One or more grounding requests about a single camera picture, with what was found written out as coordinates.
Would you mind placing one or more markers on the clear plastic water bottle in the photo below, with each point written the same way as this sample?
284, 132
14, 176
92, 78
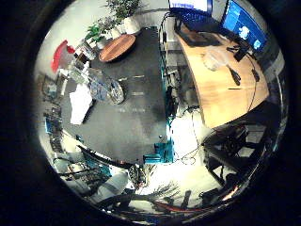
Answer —
105, 88

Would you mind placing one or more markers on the white checked cloth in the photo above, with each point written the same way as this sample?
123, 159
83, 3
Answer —
80, 103

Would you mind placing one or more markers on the wooden desk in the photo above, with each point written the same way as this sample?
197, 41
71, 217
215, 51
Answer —
219, 91

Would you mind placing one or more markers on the oval wooden plate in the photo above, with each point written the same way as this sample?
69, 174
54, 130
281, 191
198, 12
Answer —
117, 47

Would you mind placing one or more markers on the clear plastic bag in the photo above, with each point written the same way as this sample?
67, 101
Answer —
216, 58

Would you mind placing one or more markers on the small white plant pot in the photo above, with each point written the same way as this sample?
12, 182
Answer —
115, 32

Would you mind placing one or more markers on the black keyboard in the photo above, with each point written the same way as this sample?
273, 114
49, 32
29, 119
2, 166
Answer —
197, 37

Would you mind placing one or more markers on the large white plant pot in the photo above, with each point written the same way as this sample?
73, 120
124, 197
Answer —
131, 25

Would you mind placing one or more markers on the black remote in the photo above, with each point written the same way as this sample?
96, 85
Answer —
235, 76

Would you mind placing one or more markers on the small green plant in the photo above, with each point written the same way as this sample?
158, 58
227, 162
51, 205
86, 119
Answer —
94, 32

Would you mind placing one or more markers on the red plastic object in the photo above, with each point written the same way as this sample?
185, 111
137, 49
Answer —
61, 55

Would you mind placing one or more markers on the tall green plant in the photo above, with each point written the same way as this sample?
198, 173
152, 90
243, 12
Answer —
123, 8

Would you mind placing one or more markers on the computer monitor with white window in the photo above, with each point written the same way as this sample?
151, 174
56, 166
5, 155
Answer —
189, 4

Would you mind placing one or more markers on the teal aluminium table frame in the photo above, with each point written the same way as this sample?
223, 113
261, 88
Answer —
164, 150

